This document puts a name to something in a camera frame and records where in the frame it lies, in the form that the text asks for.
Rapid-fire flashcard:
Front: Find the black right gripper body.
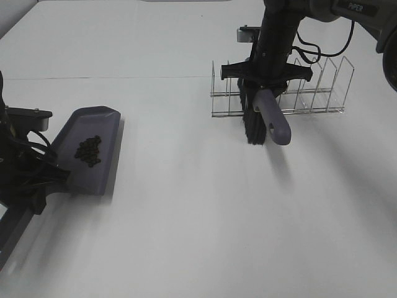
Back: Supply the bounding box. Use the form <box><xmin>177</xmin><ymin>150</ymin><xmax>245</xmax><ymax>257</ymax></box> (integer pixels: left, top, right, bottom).
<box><xmin>220</xmin><ymin>1</ymin><xmax>313</xmax><ymax>88</ymax></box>

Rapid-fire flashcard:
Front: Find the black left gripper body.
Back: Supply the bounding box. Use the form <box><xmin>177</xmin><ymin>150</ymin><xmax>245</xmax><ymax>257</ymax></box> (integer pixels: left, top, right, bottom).
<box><xmin>1</xmin><ymin>136</ymin><xmax>71</xmax><ymax>215</ymax></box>

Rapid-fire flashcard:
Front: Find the purple hand brush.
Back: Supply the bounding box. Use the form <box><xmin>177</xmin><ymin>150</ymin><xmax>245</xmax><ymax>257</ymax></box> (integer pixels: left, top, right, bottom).
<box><xmin>238</xmin><ymin>78</ymin><xmax>292</xmax><ymax>145</ymax></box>

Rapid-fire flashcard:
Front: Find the purple plastic dustpan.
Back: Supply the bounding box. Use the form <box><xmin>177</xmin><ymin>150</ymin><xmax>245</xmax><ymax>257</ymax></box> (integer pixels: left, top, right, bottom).
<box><xmin>51</xmin><ymin>106</ymin><xmax>121</xmax><ymax>196</ymax></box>

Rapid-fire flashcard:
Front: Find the pile of coffee beans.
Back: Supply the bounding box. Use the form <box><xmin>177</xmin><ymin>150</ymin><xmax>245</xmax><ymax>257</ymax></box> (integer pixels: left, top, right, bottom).
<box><xmin>74</xmin><ymin>135</ymin><xmax>102</xmax><ymax>168</ymax></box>

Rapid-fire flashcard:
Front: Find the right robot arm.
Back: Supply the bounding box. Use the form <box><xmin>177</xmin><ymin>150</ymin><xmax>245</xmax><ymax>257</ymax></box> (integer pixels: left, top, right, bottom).
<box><xmin>220</xmin><ymin>1</ymin><xmax>396</xmax><ymax>89</ymax></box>

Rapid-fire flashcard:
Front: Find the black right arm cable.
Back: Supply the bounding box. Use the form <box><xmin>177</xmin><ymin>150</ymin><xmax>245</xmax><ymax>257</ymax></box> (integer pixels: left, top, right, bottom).
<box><xmin>290</xmin><ymin>18</ymin><xmax>356</xmax><ymax>65</ymax></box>

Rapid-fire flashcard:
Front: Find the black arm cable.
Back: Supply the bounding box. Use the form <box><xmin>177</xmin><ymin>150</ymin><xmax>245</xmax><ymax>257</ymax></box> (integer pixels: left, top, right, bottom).
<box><xmin>26</xmin><ymin>130</ymin><xmax>53</xmax><ymax>162</ymax></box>
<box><xmin>290</xmin><ymin>18</ymin><xmax>356</xmax><ymax>65</ymax></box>

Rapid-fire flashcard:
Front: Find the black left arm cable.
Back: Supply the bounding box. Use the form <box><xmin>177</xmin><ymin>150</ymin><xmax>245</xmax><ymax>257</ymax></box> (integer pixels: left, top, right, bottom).
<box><xmin>26</xmin><ymin>130</ymin><xmax>53</xmax><ymax>162</ymax></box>

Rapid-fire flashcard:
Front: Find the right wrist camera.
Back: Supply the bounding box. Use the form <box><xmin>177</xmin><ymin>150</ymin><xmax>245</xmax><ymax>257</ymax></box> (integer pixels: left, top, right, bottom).
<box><xmin>236</xmin><ymin>25</ymin><xmax>261</xmax><ymax>43</ymax></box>

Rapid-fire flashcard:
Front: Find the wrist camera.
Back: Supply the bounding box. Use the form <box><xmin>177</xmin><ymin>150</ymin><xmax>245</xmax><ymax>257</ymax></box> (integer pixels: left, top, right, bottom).
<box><xmin>236</xmin><ymin>25</ymin><xmax>261</xmax><ymax>43</ymax></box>
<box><xmin>6</xmin><ymin>107</ymin><xmax>53</xmax><ymax>132</ymax></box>

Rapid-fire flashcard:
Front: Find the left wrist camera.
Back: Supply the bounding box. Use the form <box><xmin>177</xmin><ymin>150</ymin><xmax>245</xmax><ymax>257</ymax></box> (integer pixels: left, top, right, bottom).
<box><xmin>6</xmin><ymin>107</ymin><xmax>53</xmax><ymax>132</ymax></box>

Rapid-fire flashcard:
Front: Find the chrome wire rack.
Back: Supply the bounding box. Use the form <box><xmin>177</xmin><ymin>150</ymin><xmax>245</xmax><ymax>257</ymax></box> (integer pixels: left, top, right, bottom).
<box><xmin>210</xmin><ymin>56</ymin><xmax>355</xmax><ymax>118</ymax></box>

